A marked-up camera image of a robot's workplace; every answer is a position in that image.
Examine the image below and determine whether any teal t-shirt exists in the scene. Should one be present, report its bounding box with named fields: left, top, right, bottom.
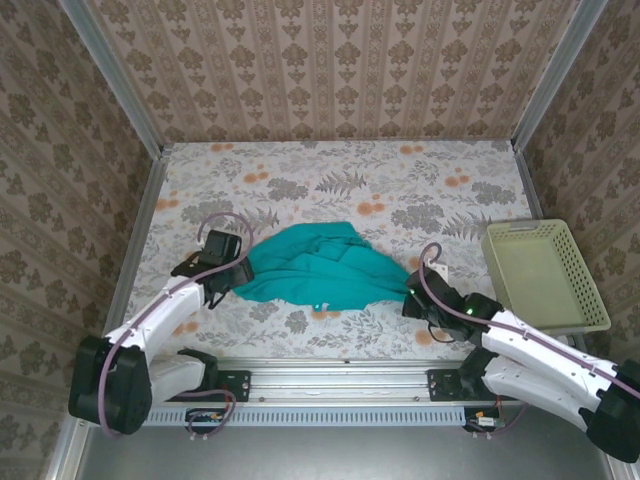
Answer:
left=231, top=221, right=412, bottom=313

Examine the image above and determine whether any pale green plastic basket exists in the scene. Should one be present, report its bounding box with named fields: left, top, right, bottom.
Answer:
left=480, top=219, right=613, bottom=332

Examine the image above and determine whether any small connector board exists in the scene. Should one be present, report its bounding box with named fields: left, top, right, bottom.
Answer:
left=185, top=407, right=227, bottom=435
left=463, top=407, right=504, bottom=434

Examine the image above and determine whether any floral table cover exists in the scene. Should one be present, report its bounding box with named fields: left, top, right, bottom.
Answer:
left=122, top=140, right=576, bottom=361

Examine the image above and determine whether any grey metal panel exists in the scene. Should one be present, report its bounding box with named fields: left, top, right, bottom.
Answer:
left=74, top=424, right=615, bottom=480

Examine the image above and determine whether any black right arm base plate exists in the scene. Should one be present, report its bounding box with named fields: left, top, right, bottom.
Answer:
left=427, top=367, right=501, bottom=403

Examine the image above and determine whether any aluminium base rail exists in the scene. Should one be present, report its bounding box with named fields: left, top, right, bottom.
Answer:
left=74, top=357, right=616, bottom=405

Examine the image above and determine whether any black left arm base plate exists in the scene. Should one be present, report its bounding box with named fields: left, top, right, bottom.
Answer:
left=199, top=368, right=252, bottom=403

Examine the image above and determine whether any grey slotted cable duct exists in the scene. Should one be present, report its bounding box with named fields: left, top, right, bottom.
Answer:
left=147, top=405, right=469, bottom=428

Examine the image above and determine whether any aluminium frame post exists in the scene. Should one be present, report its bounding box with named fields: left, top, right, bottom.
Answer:
left=511, top=0, right=609, bottom=151
left=58, top=0, right=167, bottom=159

